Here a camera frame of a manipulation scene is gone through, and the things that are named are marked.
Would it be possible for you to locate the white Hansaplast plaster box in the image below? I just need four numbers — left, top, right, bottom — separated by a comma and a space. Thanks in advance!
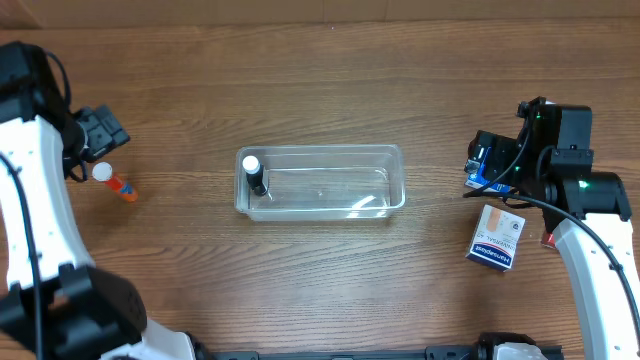
465, 205, 526, 272

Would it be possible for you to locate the red Panadol box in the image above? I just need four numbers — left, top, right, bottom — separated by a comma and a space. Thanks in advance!
540, 232, 556, 249

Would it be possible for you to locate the black tube white cap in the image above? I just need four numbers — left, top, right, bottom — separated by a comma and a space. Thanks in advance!
242, 155, 268, 196

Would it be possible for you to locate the orange tube white cap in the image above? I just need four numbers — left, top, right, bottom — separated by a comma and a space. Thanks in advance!
92, 162, 138, 202

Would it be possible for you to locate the clear plastic container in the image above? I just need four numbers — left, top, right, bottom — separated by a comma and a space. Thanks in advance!
234, 144, 406, 222

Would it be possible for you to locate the blue medicine box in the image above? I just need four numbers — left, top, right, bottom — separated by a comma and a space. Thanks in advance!
465, 147, 512, 193

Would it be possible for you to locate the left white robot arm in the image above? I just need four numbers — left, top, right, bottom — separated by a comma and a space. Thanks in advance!
1, 115, 206, 359

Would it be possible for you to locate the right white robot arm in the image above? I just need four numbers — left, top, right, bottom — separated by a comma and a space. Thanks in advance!
466, 130, 639, 359

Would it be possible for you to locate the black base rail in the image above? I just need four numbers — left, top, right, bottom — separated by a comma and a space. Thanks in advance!
206, 332, 565, 360

